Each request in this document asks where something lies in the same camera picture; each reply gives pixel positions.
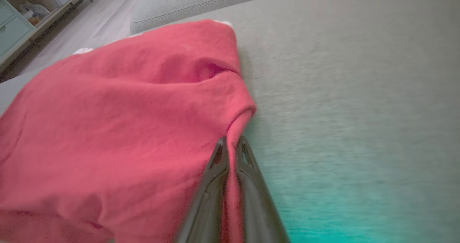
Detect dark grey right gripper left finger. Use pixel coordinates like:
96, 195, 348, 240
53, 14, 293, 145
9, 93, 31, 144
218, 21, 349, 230
175, 137, 230, 243

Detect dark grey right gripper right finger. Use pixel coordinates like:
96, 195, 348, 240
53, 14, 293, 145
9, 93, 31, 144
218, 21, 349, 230
235, 137, 291, 243

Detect red shirt with white trim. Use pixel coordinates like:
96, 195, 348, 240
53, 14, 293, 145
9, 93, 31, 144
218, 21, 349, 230
0, 19, 257, 243

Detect grey and yellow sofa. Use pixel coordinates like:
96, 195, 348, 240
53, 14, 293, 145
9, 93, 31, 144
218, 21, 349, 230
0, 0, 460, 243

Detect grey sofa seat cushion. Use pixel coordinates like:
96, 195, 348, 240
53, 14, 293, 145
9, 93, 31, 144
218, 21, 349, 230
129, 0, 324, 35

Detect soft toys in cabinet shelf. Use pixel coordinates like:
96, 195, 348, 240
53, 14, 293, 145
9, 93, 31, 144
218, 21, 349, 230
19, 1, 51, 26

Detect white cabinet with mint drawers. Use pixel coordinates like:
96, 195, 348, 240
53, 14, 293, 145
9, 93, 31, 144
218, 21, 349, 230
0, 0, 93, 69

